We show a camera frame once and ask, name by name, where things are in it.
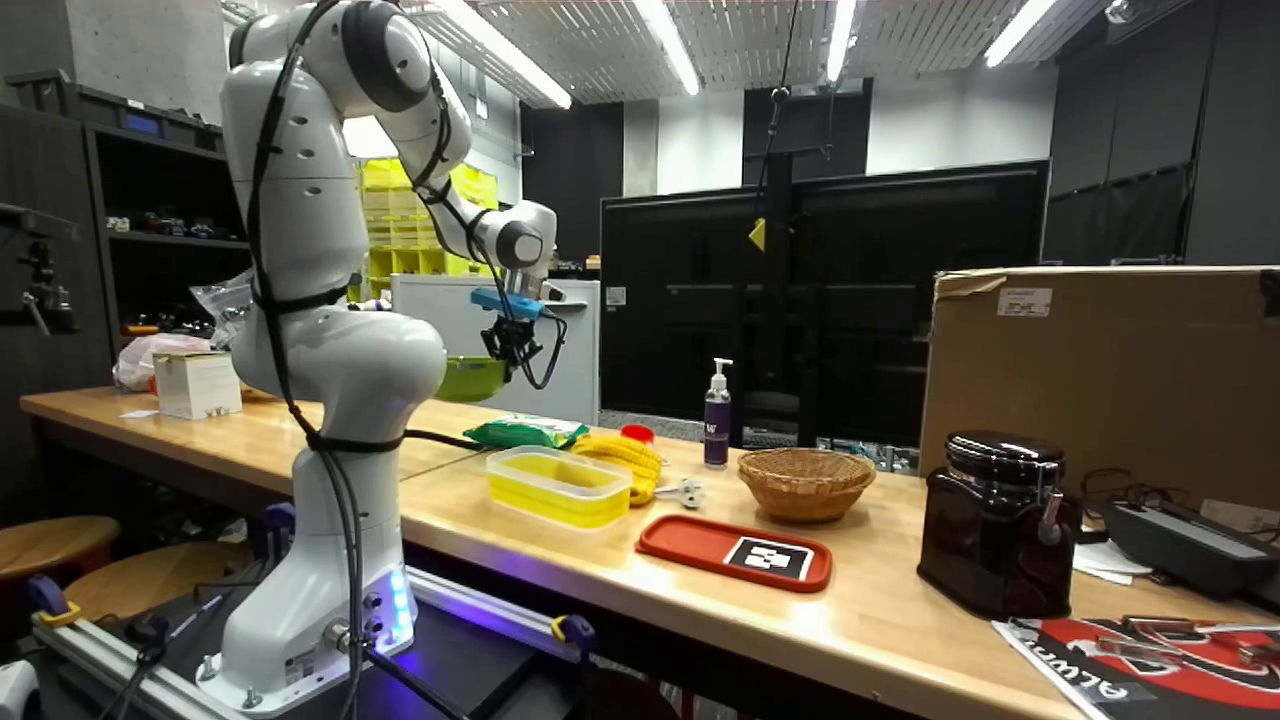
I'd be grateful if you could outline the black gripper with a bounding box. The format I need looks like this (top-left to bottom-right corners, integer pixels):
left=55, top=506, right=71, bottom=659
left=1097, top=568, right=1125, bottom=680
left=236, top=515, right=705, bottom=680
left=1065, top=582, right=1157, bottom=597
left=474, top=312, right=549, bottom=391

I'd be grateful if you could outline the white cabinet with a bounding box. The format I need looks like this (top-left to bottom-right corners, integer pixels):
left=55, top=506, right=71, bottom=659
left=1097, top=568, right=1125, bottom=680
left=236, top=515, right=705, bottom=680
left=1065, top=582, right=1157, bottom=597
left=389, top=271, right=603, bottom=426

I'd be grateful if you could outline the green wet wipes packet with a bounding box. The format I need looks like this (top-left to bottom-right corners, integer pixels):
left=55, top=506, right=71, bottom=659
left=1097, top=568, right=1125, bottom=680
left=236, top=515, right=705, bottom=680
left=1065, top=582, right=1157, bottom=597
left=461, top=415, right=593, bottom=456

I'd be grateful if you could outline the clear yellow tinted container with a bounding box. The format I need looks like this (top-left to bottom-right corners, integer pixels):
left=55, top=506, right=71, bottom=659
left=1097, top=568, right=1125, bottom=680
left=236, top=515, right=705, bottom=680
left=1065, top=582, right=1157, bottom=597
left=483, top=445, right=636, bottom=530

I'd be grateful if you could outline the yellow storage bin rack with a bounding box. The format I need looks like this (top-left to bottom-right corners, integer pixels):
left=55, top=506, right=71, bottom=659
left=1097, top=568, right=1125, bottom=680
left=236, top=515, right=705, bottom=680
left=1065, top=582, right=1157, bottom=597
left=347, top=156, right=502, bottom=305

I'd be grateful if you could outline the purple hand sanitizer bottle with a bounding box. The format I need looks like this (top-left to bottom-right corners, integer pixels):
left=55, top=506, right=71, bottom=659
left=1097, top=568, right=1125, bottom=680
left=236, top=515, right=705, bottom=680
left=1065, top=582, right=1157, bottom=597
left=700, top=352, right=739, bottom=468

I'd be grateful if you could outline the small white object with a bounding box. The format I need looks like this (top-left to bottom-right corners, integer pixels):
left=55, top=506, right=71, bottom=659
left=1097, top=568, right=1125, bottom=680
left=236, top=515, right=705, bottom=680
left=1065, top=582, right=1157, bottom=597
left=659, top=475, right=707, bottom=515

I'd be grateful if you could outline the red tray with tag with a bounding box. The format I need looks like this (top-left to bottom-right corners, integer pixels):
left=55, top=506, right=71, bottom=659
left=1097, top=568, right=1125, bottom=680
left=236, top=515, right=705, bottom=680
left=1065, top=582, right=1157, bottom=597
left=633, top=513, right=834, bottom=597

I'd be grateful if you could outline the small white box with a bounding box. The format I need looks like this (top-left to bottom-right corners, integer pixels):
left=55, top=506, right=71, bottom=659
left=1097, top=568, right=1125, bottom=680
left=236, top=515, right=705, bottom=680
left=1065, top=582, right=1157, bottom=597
left=152, top=348, right=249, bottom=425

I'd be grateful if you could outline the ceiling light strip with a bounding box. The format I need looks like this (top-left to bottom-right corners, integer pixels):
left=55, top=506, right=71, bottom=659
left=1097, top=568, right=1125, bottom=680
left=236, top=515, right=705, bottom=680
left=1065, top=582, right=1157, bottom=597
left=420, top=0, right=577, bottom=112
left=980, top=0, right=1061, bottom=72
left=628, top=0, right=705, bottom=98
left=819, top=0, right=861, bottom=86

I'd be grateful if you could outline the woven wicker basket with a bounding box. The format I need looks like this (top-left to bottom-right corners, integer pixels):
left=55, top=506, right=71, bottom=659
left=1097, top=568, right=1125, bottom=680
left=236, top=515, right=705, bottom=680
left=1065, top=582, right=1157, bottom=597
left=736, top=445, right=879, bottom=529

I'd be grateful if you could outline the large black screen panel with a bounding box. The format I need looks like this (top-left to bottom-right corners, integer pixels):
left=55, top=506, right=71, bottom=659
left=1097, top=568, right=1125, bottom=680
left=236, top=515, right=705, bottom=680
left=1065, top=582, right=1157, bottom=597
left=597, top=159, right=1051, bottom=452

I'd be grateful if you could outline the white plastic bag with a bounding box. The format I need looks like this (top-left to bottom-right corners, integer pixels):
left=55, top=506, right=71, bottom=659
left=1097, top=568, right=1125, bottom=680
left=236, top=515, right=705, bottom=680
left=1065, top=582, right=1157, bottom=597
left=108, top=332, right=215, bottom=395

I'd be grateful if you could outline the round wooden stool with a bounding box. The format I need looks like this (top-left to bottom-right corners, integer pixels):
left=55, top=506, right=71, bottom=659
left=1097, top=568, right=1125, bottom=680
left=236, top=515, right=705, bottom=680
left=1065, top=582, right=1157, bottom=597
left=0, top=513, right=123, bottom=588
left=60, top=540, right=270, bottom=623

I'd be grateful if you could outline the large cardboard box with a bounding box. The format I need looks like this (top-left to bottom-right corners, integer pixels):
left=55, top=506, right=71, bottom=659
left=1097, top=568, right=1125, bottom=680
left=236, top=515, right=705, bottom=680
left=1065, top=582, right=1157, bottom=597
left=914, top=261, right=1280, bottom=513

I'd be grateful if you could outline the black flat device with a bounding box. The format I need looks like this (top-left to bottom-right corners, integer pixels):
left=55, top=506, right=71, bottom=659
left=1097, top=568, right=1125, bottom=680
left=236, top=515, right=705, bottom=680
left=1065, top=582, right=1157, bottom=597
left=1104, top=494, right=1280, bottom=603

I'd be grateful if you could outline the red black printed poster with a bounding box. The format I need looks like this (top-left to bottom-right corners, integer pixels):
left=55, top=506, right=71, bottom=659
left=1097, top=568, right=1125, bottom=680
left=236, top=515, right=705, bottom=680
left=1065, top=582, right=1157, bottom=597
left=991, top=612, right=1280, bottom=720

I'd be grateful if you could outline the thin black table cable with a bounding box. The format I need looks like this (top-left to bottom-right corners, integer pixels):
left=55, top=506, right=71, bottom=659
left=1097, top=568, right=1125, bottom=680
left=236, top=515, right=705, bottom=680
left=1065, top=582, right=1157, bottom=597
left=398, top=426, right=483, bottom=452

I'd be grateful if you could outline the black camera stand pole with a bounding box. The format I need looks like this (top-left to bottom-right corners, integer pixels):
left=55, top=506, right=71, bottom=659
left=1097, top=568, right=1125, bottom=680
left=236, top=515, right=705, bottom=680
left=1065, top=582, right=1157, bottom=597
left=739, top=76, right=876, bottom=452

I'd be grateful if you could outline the wall tool rack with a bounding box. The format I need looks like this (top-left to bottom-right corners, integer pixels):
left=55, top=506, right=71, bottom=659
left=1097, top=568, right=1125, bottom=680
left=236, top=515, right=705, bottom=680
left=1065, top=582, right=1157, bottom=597
left=0, top=195, right=81, bottom=340

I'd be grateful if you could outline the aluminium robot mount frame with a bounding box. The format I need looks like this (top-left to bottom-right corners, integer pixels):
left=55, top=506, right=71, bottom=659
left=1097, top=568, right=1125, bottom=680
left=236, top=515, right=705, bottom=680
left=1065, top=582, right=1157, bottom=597
left=18, top=557, right=603, bottom=720

